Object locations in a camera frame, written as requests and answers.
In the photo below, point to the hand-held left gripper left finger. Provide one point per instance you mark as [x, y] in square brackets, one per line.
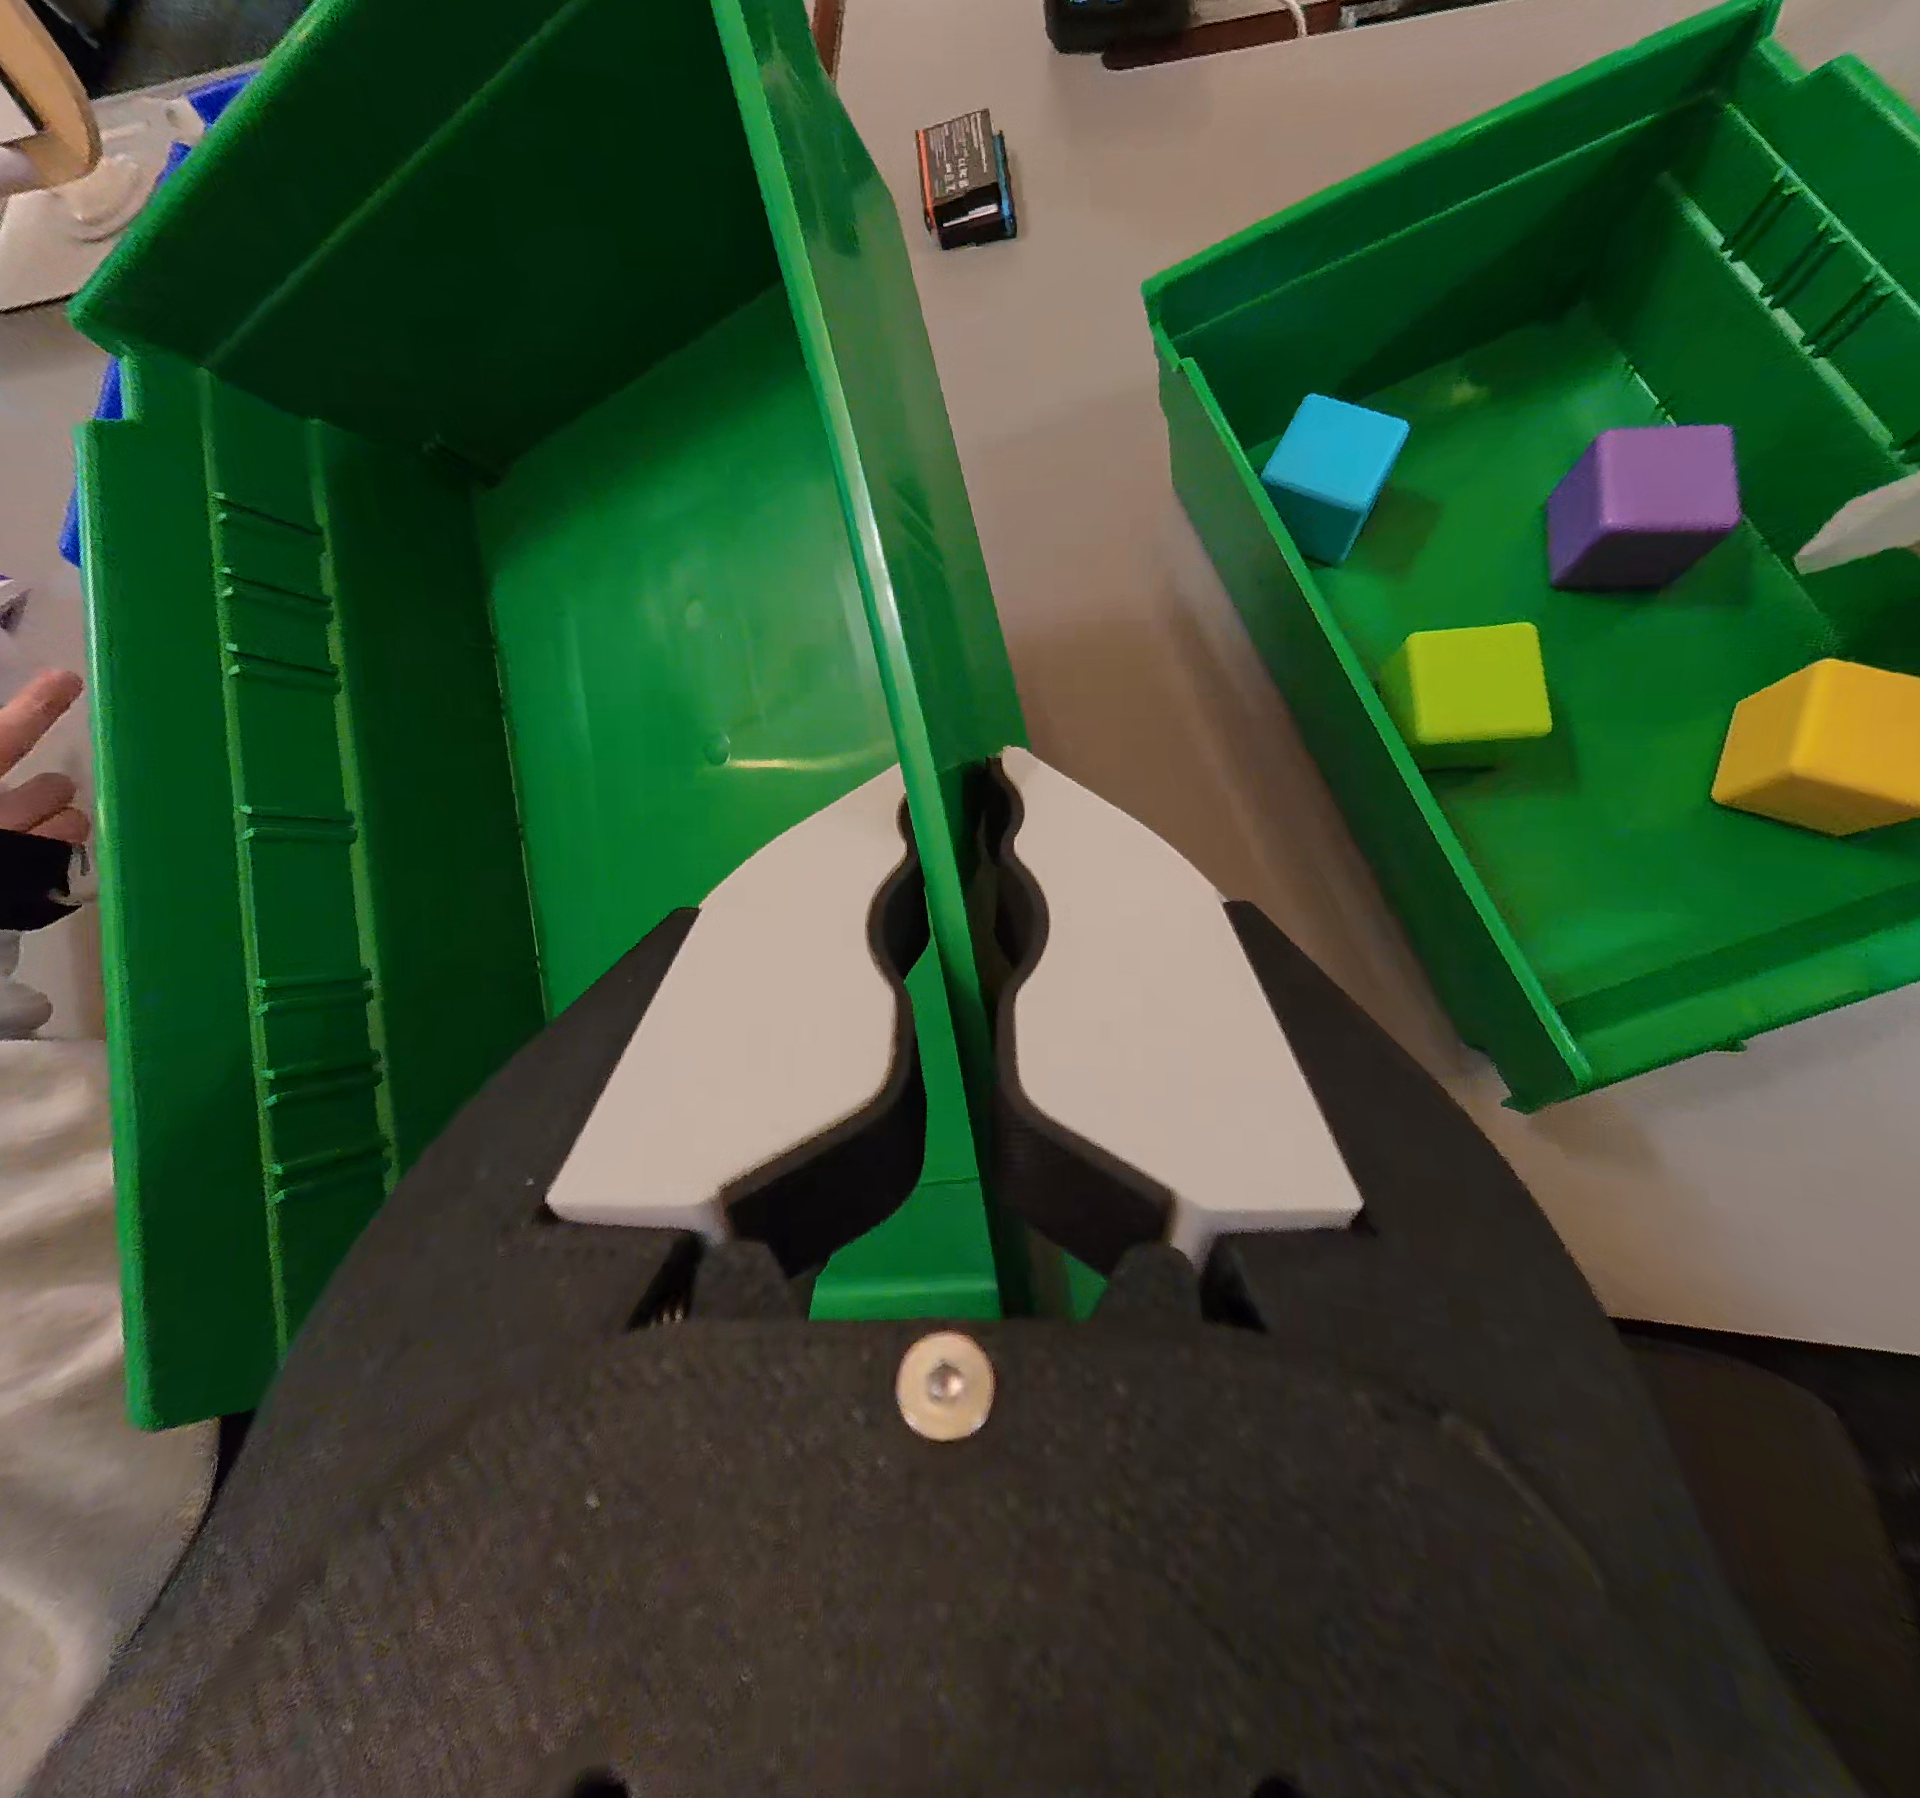
[735, 1048]

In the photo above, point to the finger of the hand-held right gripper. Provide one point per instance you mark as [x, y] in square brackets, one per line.
[1869, 531]

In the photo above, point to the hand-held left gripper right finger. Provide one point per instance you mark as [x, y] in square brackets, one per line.
[1171, 1048]

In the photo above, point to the yellow cube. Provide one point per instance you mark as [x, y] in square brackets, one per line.
[1822, 748]

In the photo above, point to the purple cube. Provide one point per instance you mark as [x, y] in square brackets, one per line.
[1643, 500]

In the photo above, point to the lime green cube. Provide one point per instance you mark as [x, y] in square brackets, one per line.
[1470, 680]

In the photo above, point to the green plastic bin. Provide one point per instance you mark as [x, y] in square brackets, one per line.
[524, 403]
[1574, 853]

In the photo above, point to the blue cube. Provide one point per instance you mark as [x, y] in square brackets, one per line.
[1328, 470]

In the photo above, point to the grey desk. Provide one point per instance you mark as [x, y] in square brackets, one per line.
[1080, 403]

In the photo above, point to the person's black clothed legs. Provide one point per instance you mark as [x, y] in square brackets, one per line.
[1830, 1529]

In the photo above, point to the black rectangular block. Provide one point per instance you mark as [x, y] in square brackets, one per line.
[968, 179]

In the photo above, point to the white board stand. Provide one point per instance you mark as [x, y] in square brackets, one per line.
[90, 217]

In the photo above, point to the blue storage bin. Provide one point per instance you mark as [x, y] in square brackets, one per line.
[210, 110]

